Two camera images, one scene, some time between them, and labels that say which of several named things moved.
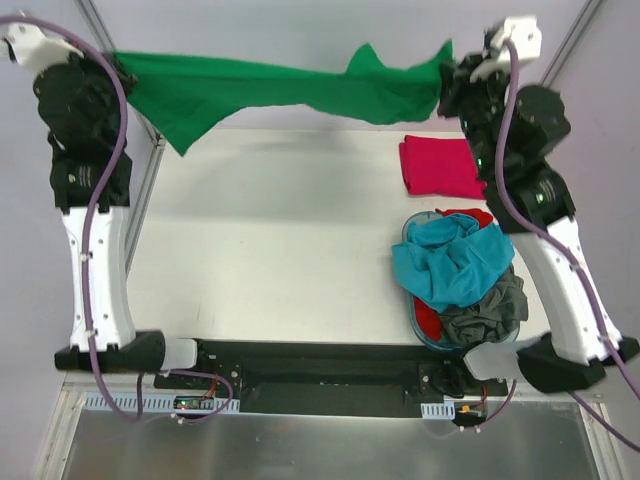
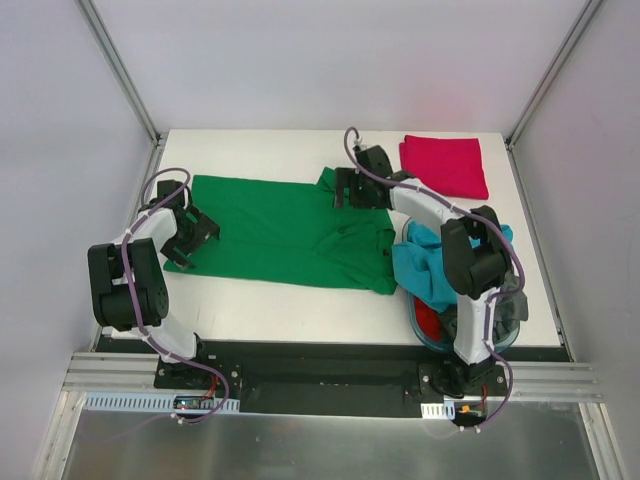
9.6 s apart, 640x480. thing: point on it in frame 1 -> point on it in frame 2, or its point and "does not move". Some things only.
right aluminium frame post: x=582 y=23 does not move
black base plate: x=328 y=377 does not move
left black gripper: x=116 y=70 -> x=195 y=234
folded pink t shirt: x=440 y=166 does not move
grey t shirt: x=493 y=318 does not move
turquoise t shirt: x=446 y=259 does not move
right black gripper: x=451 y=87 -> x=353 y=188
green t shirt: x=171 y=92 -> x=292 y=234
